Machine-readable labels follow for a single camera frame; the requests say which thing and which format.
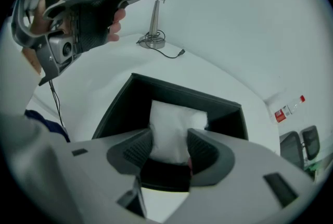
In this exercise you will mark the black mesh office chair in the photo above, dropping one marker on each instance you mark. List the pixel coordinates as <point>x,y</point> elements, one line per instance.
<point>292,148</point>
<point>310,142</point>

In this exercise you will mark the silver desk lamp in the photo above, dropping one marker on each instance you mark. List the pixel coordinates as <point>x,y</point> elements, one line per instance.
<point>155,22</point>

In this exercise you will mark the black box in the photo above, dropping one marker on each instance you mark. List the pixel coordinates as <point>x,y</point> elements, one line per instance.
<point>130,103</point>

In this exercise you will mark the person's dark blue clothing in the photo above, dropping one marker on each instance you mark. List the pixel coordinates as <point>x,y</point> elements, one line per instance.
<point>49,126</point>

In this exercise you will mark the white tissues pack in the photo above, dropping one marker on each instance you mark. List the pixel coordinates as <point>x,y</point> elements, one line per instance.
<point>171,126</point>

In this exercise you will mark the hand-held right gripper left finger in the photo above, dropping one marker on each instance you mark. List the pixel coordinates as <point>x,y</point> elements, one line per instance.
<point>99,171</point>

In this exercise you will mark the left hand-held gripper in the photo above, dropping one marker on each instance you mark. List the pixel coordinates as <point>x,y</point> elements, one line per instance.
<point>91,27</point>

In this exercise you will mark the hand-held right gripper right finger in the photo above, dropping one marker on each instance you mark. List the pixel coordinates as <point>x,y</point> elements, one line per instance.
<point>234,181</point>

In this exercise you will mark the clear red-capped water bottle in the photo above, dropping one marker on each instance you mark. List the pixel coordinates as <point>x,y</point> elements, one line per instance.
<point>286,111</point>

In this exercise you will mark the person's left hand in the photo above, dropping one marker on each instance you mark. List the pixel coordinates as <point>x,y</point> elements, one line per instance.
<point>117,22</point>

